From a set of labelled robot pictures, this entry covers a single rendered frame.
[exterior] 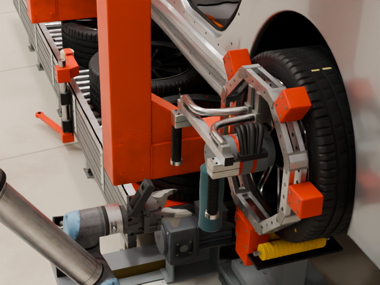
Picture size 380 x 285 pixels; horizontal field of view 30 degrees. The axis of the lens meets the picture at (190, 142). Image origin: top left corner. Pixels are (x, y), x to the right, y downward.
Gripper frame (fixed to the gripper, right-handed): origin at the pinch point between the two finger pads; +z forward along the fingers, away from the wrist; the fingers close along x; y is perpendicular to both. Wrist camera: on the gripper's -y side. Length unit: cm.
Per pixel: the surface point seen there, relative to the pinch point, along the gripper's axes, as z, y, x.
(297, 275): 51, 53, -12
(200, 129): 11.0, -14.5, -15.7
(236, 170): 15.9, -9.0, 2.6
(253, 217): 30.1, 21.2, -11.2
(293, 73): 39, -33, -9
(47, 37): 3, 44, -262
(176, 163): 8.8, 6.8, -31.8
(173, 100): 42, 32, -129
